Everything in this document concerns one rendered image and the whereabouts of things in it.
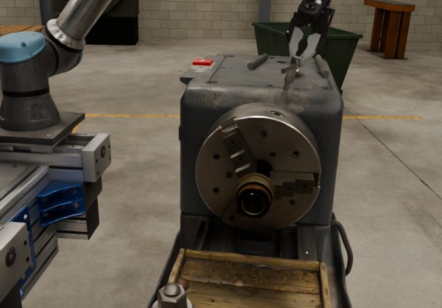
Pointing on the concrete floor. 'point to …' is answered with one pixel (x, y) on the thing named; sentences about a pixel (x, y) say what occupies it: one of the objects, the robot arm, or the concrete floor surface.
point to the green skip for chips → (271, 35)
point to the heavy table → (390, 27)
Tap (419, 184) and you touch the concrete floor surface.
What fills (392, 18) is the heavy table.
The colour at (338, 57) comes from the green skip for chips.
